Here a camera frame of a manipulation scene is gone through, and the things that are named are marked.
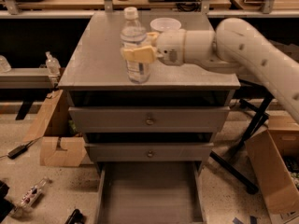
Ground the grey top drawer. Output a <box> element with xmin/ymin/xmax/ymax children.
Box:
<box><xmin>69</xmin><ymin>106</ymin><xmax>230</xmax><ymax>133</ymax></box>

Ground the black bag far left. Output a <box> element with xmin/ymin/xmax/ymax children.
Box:
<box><xmin>0</xmin><ymin>181</ymin><xmax>14</xmax><ymax>223</ymax></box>

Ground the grey drawer cabinet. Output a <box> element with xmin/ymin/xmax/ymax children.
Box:
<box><xmin>59</xmin><ymin>12</ymin><xmax>239</xmax><ymax>224</ymax></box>

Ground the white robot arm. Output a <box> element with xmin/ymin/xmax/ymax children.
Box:
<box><xmin>121</xmin><ymin>18</ymin><xmax>299</xmax><ymax>122</ymax></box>

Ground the white ceramic bowl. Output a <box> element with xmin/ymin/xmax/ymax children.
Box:
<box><xmin>150</xmin><ymin>18</ymin><xmax>181</xmax><ymax>33</ymax></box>

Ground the cardboard box on right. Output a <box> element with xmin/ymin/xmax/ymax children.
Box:
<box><xmin>245</xmin><ymin>116</ymin><xmax>299</xmax><ymax>214</ymax></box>

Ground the black power adapter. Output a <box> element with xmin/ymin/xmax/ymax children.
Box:
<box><xmin>7</xmin><ymin>140</ymin><xmax>36</xmax><ymax>160</ymax></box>

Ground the clear plastic water bottle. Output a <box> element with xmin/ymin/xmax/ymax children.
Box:
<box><xmin>121</xmin><ymin>7</ymin><xmax>150</xmax><ymax>83</ymax></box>

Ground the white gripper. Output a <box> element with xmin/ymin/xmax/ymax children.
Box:
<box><xmin>121</xmin><ymin>29</ymin><xmax>186</xmax><ymax>66</ymax></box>

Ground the grey open bottom drawer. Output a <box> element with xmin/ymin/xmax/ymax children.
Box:
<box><xmin>94</xmin><ymin>161</ymin><xmax>207</xmax><ymax>224</ymax></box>

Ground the clear bottle on shelf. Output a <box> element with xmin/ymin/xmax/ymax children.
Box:
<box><xmin>46</xmin><ymin>51</ymin><xmax>61</xmax><ymax>76</ymax></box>

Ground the grey middle drawer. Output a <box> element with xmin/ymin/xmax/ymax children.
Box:
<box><xmin>85</xmin><ymin>143</ymin><xmax>213</xmax><ymax>162</ymax></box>

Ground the cardboard box on left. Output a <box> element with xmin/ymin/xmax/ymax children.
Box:
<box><xmin>23</xmin><ymin>90</ymin><xmax>87</xmax><ymax>167</ymax></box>

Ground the black object on floor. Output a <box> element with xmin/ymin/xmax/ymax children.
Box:
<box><xmin>64</xmin><ymin>209</ymin><xmax>84</xmax><ymax>224</ymax></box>

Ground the cardboard box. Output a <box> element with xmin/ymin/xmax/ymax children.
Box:
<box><xmin>23</xmin><ymin>90</ymin><xmax>87</xmax><ymax>167</ymax></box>
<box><xmin>245</xmin><ymin>116</ymin><xmax>299</xmax><ymax>214</ymax></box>

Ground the plastic bottle on floor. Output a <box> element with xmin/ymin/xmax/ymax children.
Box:
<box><xmin>10</xmin><ymin>177</ymin><xmax>50</xmax><ymax>217</ymax></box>

